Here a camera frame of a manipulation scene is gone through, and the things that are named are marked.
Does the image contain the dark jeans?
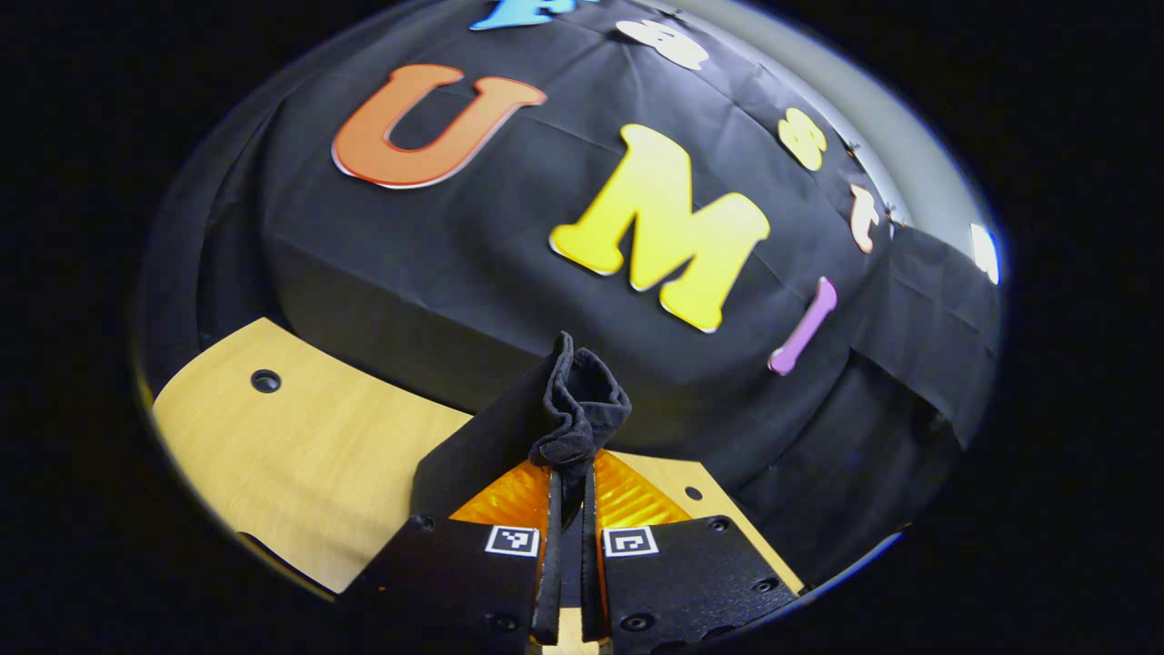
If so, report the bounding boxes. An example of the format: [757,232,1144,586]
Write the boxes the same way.
[409,330,634,533]

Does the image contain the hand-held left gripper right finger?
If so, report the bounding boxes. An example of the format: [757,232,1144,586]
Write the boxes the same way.
[580,450,803,655]

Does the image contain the black backdrop cloth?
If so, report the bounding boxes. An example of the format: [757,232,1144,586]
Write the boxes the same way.
[136,0,1006,592]

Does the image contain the ceiling light panel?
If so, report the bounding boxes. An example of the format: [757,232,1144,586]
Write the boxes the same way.
[968,223,1001,286]

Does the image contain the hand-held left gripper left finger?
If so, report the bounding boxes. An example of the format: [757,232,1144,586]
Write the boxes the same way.
[346,459,565,651]

